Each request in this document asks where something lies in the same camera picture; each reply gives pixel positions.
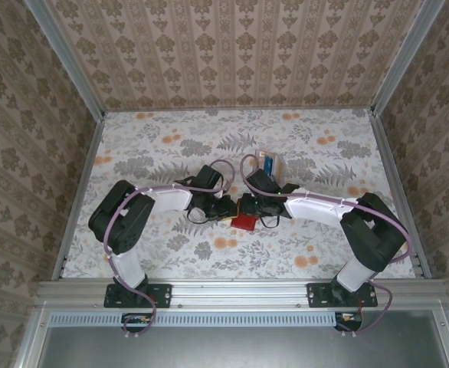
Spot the red card holder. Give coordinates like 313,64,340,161
230,213,259,232

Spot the clear acrylic card box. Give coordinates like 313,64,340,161
254,148,287,187

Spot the floral patterned table cover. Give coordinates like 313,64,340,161
61,108,417,281

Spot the grey metal panel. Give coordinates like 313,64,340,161
15,309,449,368

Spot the black wiring connector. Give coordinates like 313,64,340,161
121,312,156,334
334,310,364,333

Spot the thin black cable loop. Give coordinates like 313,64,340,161
185,209,212,225
257,214,283,231

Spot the aluminium mounting rail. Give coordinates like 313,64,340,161
35,278,449,308

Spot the grey slotted cable duct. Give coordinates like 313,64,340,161
49,310,365,327

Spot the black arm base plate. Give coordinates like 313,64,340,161
103,282,172,310
306,282,379,310

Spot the aluminium table edge rail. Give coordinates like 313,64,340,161
369,109,429,281
51,113,106,283

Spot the aluminium frame post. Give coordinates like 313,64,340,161
370,0,447,116
21,0,107,120

